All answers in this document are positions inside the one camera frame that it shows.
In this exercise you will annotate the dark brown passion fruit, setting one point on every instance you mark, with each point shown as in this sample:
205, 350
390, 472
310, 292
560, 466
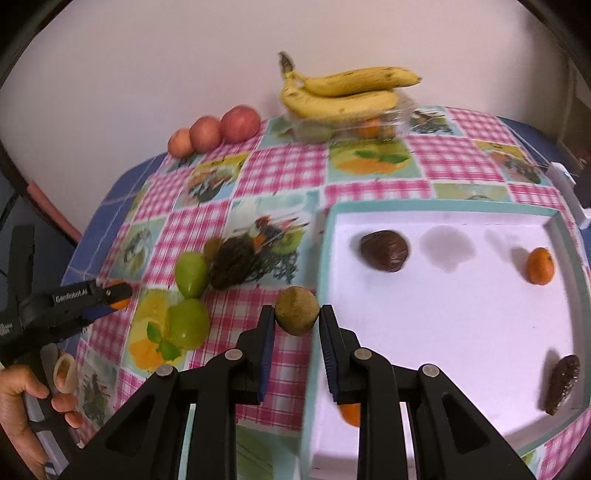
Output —
384, 250

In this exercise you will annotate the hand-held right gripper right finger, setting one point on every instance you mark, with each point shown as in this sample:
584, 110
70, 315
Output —
328, 355

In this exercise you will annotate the white tray with teal rim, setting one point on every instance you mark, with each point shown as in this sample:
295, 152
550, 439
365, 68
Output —
452, 332

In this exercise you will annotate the round green plum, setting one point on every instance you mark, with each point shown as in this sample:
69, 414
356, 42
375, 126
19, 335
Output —
187, 323

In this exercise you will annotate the small brown kiwi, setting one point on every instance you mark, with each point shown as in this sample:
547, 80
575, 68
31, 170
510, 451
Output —
211, 247
295, 310

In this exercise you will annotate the large red apple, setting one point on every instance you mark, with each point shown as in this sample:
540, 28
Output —
240, 123

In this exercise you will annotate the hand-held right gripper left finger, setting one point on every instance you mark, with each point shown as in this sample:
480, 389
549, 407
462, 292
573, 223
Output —
269, 341

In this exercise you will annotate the yellow banana bunch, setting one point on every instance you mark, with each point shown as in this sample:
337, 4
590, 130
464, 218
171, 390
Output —
341, 99

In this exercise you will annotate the person's left hand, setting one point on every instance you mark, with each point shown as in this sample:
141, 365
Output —
18, 415

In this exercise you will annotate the mandarin orange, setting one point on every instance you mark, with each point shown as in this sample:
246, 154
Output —
351, 414
122, 303
369, 129
540, 265

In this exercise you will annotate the clear plastic container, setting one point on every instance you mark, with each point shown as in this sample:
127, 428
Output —
401, 115

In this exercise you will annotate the smooth dark avocado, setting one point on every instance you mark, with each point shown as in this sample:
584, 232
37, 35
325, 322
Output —
561, 383

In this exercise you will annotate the wrinkled dark brown avocado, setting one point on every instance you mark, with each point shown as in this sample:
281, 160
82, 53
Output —
231, 265

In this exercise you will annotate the oval green plum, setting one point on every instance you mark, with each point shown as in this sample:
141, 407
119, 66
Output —
191, 273

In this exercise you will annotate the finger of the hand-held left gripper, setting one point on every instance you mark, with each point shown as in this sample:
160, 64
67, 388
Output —
99, 316
108, 293

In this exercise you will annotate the medium red apple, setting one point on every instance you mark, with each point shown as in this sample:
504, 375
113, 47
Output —
205, 134

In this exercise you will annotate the black power adapter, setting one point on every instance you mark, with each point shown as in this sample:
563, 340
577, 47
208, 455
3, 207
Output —
584, 194

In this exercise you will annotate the small orange apple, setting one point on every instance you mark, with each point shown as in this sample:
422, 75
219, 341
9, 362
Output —
180, 143

